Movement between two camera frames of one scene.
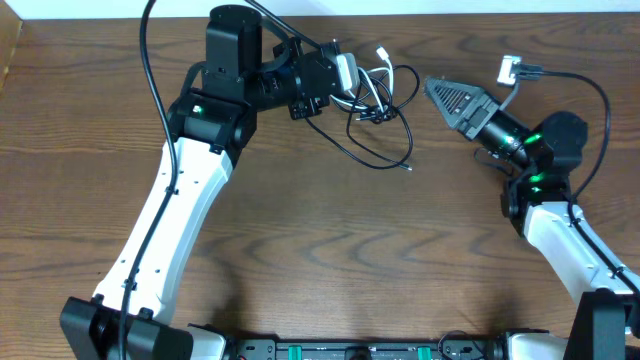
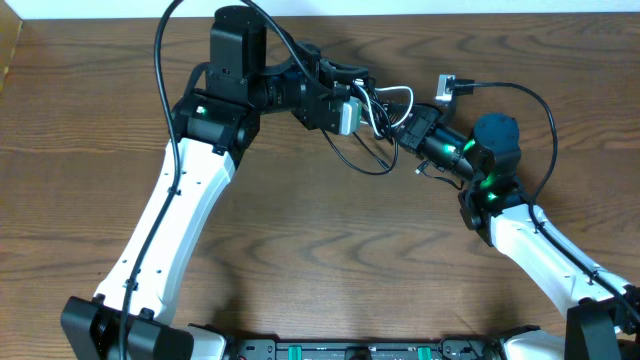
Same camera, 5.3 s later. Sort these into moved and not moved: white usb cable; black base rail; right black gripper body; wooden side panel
Moved: right black gripper body; white usb cable
Not moved: wooden side panel; black base rail
